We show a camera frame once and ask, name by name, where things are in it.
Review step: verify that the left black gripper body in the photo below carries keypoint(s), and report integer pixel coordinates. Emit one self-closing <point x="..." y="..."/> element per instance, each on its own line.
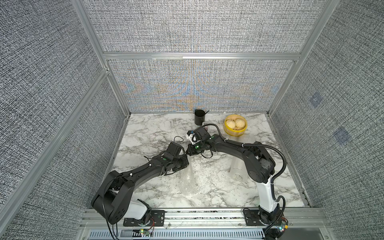
<point x="180" y="163"/>

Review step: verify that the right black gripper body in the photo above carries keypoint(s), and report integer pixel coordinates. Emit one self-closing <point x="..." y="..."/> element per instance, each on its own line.
<point x="196" y="148"/>

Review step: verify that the small white ribbed vase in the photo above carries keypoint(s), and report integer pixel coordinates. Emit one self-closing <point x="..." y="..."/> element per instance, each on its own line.
<point x="188" y="183"/>

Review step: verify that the tall white ribbed vase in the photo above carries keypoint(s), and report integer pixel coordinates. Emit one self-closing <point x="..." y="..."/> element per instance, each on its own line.
<point x="238" y="171"/>

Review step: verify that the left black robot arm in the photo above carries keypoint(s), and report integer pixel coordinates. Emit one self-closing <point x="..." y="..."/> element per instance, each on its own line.
<point x="113" y="200"/>

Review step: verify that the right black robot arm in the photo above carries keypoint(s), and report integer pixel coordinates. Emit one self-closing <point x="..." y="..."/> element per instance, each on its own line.
<point x="263" y="163"/>

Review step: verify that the black cup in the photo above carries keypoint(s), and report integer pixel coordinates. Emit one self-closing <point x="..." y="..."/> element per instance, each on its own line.
<point x="199" y="116"/>

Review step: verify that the left bun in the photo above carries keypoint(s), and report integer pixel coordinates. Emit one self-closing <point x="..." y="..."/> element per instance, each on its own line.
<point x="231" y="124"/>

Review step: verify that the bun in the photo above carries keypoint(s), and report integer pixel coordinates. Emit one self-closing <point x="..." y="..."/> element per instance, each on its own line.
<point x="240" y="124"/>
<point x="231" y="124"/>

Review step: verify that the yellow steamer basket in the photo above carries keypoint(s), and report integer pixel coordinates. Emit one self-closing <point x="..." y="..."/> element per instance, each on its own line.
<point x="234" y="132"/>

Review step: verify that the right bun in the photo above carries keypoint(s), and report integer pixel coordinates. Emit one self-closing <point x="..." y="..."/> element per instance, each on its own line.
<point x="240" y="124"/>

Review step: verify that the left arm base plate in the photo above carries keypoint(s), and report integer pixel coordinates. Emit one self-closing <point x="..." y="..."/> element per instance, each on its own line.
<point x="154" y="218"/>

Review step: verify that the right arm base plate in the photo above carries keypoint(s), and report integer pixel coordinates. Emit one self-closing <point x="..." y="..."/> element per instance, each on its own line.
<point x="256" y="217"/>

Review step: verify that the aluminium front rail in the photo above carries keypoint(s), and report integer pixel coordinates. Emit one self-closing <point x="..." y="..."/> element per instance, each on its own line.
<point x="208" y="224"/>

